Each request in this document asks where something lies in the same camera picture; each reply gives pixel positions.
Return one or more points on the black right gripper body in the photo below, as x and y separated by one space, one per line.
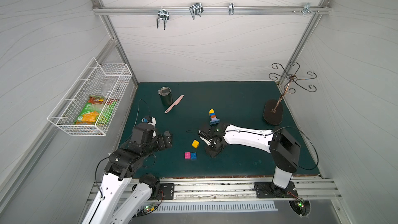
208 135

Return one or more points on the green snack bag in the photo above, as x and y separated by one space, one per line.
97 110

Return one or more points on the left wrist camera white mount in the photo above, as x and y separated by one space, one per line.
149 120

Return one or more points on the metal hook clip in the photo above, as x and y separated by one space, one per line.
163 17
196 10
231 9
307 10

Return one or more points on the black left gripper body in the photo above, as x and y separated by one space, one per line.
167 139

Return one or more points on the dark green metal tumbler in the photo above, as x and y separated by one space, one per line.
165 94

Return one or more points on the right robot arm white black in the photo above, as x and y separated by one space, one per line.
279 143

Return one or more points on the white wire basket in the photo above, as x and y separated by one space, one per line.
109 80

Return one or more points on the black metal jewelry stand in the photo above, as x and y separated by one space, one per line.
273 110

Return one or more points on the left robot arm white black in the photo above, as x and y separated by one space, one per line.
121 167

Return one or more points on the pink plastic knife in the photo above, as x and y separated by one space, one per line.
174 104

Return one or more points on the light blue lego base plate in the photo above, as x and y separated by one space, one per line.
213 122

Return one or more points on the aluminium crossbar rail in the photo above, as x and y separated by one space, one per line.
208 10

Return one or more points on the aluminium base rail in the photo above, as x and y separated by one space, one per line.
243 188

